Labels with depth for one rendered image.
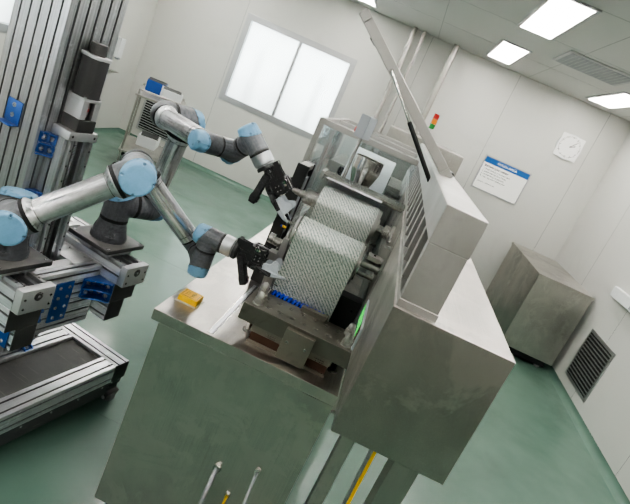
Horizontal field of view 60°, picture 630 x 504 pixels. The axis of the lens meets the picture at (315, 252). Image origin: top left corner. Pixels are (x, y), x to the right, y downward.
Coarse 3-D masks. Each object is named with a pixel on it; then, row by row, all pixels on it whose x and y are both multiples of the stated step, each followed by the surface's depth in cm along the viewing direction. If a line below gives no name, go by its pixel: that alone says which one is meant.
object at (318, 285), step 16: (288, 256) 193; (304, 256) 192; (288, 272) 194; (304, 272) 193; (320, 272) 192; (336, 272) 191; (272, 288) 197; (288, 288) 196; (304, 288) 195; (320, 288) 194; (336, 288) 193; (320, 304) 195; (336, 304) 194
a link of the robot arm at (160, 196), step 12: (156, 168) 192; (156, 180) 191; (156, 192) 193; (168, 192) 196; (156, 204) 195; (168, 204) 196; (168, 216) 198; (180, 216) 200; (180, 228) 201; (192, 228) 204; (180, 240) 205; (192, 240) 205
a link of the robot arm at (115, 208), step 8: (112, 200) 224; (120, 200) 224; (128, 200) 226; (136, 200) 230; (104, 208) 226; (112, 208) 225; (120, 208) 225; (128, 208) 228; (136, 208) 230; (104, 216) 226; (112, 216) 226; (120, 216) 227; (128, 216) 231; (136, 216) 233
